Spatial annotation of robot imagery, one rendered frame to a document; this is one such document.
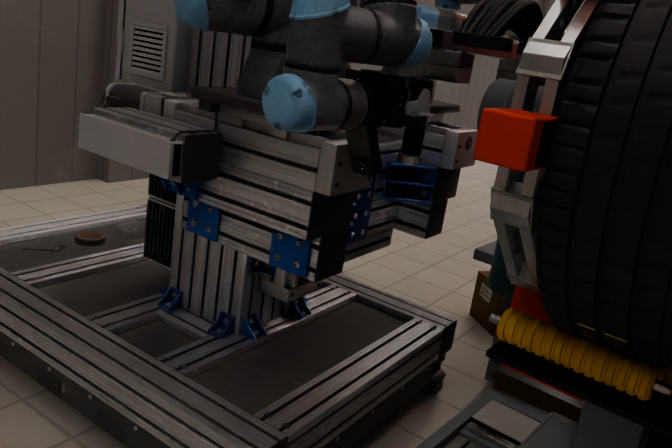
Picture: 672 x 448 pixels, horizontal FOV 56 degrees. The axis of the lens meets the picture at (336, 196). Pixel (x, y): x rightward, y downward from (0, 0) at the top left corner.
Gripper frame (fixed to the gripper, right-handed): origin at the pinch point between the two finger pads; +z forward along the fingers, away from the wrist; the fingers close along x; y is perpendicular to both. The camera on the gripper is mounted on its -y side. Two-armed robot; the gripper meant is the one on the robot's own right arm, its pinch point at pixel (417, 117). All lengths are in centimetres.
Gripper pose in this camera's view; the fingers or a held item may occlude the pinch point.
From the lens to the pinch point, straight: 112.7
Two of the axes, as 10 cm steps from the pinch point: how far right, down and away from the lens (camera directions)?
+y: 1.4, -9.6, -2.4
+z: 6.2, -1.0, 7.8
